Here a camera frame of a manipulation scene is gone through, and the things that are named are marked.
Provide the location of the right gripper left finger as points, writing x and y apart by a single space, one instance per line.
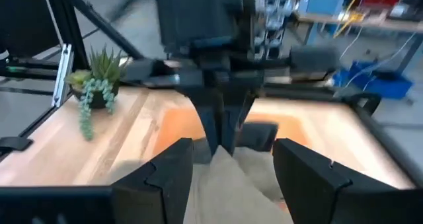
162 197

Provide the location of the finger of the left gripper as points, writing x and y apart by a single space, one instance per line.
214 125
236 115

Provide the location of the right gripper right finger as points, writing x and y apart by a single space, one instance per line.
317 197

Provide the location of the beige baseball cap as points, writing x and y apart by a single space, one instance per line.
231 191

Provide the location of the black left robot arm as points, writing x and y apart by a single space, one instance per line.
198 16

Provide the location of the orange plastic bin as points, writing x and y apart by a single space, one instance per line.
178 125

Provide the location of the blue grey equipment box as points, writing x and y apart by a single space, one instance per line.
322 1

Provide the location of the potted green succulent plant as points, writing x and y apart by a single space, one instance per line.
99 68

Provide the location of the blue storage crate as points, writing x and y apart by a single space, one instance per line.
380 85

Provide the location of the silver aluminium bar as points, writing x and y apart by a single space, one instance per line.
62 78

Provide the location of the black table clamp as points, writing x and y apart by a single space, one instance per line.
15 143

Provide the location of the wooden workbench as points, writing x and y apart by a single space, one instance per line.
380 24

